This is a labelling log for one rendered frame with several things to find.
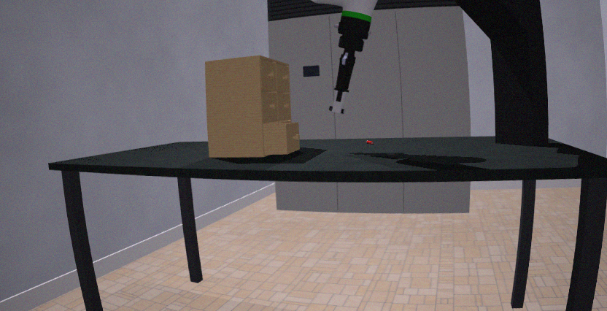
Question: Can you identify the small brown chest of drawers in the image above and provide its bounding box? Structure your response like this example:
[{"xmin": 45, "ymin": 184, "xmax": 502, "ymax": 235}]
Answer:
[{"xmin": 205, "ymin": 55, "xmax": 292, "ymax": 158}]

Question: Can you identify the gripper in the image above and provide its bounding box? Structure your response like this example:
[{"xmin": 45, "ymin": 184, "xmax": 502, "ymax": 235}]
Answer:
[{"xmin": 332, "ymin": 36, "xmax": 364, "ymax": 113}]

